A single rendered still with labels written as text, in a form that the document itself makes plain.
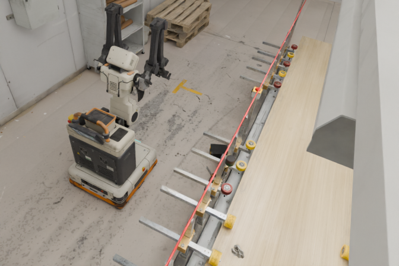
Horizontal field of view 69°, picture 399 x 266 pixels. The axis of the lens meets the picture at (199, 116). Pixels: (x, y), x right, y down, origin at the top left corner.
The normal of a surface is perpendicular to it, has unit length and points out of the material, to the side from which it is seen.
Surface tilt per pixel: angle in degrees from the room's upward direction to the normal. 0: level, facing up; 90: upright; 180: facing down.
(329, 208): 0
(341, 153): 90
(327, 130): 90
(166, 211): 0
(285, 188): 0
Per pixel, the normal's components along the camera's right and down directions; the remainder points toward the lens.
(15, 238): 0.12, -0.74
